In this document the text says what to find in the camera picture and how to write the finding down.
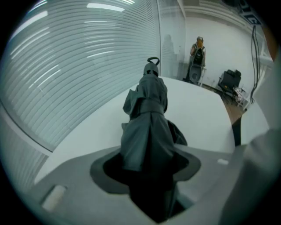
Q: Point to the black bag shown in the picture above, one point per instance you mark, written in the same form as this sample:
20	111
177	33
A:
230	80

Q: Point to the white table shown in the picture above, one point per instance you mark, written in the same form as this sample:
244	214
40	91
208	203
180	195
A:
193	123

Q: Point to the black and white wall picture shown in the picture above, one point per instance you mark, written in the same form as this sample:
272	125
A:
250	13

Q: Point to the person's white t-shirt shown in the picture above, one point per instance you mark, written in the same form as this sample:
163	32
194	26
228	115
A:
263	153

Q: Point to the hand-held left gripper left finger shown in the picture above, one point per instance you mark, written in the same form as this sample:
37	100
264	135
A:
76	197

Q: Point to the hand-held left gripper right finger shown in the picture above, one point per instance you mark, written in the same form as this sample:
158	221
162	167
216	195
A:
215	171

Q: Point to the black handheld tool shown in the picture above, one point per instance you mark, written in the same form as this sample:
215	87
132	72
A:
151	105

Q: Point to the black and white office chair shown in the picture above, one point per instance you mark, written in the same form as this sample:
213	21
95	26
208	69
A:
195	73

